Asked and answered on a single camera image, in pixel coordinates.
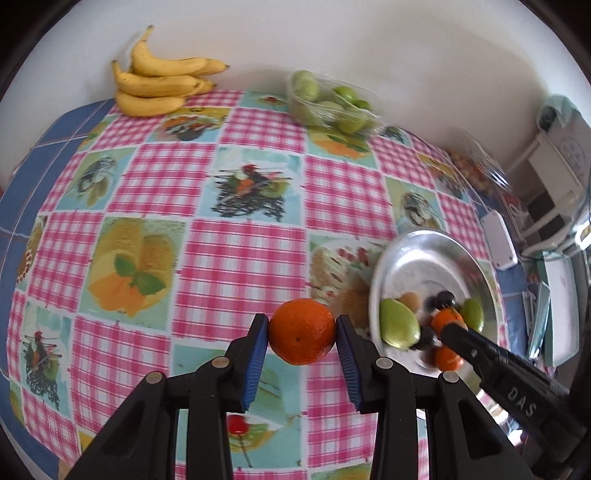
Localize white plastic box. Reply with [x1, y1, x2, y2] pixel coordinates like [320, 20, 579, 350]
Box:
[480, 210, 519, 271]

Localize clear pack of green fruits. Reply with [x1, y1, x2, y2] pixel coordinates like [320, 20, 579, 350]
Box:
[286, 70, 385, 138]

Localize dark purple plum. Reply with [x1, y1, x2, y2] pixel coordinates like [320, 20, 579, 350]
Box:
[434, 291, 456, 310]
[413, 326, 437, 351]

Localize green mango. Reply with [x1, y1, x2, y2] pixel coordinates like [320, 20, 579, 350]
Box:
[380, 299, 421, 350]
[460, 298, 485, 333]

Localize blue table cover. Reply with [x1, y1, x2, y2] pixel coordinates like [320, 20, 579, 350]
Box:
[1, 99, 114, 472]

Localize white chair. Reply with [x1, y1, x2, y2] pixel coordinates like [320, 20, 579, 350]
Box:
[506, 132, 587, 257]

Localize yellow banana bunch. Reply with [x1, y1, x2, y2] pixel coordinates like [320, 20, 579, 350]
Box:
[111, 25, 229, 118]

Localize checkered fruit print tablecloth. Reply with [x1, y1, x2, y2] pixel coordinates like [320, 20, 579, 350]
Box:
[6, 90, 499, 479]

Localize brown round fruit near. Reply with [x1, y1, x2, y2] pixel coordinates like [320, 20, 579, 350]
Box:
[399, 292, 422, 313]

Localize orange mandarin with stem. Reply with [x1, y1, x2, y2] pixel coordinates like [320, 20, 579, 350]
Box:
[435, 346, 464, 372]

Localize clear box of nuts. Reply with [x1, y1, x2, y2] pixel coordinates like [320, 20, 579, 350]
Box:
[448, 128, 512, 198]

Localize round silver metal plate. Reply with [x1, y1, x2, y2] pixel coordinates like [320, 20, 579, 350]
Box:
[369, 229, 503, 377]

